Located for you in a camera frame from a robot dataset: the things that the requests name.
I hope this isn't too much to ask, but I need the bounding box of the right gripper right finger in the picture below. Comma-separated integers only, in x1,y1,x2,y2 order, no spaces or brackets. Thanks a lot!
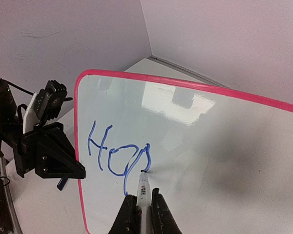
151,188,182,234

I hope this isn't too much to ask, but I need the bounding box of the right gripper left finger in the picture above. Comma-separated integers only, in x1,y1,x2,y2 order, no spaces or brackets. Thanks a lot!
108,195,138,234

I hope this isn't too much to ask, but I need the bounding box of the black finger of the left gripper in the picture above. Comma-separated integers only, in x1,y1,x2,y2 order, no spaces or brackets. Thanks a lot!
35,130,86,179

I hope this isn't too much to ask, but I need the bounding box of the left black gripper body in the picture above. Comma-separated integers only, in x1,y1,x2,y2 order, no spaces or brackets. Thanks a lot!
2,122,63,178

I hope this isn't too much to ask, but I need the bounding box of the blue marker cap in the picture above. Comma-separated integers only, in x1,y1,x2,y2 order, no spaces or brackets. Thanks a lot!
57,178,68,191

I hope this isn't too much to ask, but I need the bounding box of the white marker pen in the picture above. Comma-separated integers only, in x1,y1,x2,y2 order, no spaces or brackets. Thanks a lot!
137,171,153,234

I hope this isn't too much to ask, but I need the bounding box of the pink framed whiteboard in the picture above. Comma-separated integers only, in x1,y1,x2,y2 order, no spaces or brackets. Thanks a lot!
74,70,293,234

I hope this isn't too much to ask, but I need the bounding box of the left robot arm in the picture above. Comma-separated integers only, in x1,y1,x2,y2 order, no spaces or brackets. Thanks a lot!
0,78,86,234

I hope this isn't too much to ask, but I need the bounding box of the aluminium front rail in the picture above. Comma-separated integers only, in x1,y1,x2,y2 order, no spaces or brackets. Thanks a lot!
0,157,22,234

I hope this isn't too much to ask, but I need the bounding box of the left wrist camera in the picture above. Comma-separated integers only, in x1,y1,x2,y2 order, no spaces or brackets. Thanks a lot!
22,80,73,134

